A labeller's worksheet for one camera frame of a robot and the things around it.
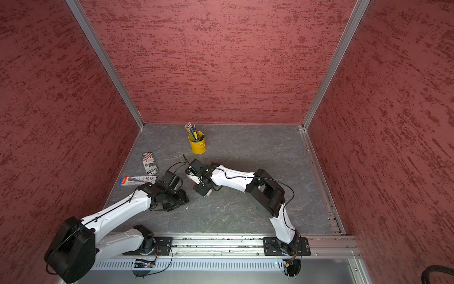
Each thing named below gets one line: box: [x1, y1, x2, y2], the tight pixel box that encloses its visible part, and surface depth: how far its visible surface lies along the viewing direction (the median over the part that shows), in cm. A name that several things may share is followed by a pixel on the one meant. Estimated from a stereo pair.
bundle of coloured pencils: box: [184, 121, 204, 143], surface depth 100 cm
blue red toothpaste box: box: [119, 175, 158, 186], surface depth 95 cm
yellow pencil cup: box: [187, 130, 207, 155], surface depth 102 cm
